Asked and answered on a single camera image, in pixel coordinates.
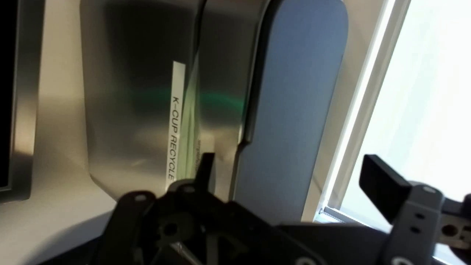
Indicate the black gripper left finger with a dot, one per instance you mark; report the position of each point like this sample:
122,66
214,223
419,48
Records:
208,169

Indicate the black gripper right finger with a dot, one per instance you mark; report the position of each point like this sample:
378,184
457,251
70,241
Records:
388,191

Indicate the silver steel bin body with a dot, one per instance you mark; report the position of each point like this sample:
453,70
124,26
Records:
133,73

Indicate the steel framed counter trash chute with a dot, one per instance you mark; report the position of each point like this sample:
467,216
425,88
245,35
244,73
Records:
23,97

